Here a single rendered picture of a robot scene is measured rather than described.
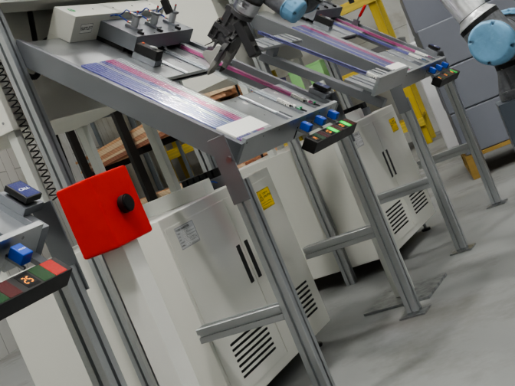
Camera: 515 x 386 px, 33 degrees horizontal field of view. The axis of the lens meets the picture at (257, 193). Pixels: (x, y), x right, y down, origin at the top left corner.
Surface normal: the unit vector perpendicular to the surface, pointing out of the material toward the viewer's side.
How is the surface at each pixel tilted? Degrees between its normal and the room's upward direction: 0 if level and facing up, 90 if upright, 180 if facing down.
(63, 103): 90
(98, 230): 90
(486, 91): 90
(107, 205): 90
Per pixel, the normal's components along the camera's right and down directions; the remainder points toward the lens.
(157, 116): -0.42, 0.23
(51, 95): 0.82, -0.31
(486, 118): -0.15, 0.13
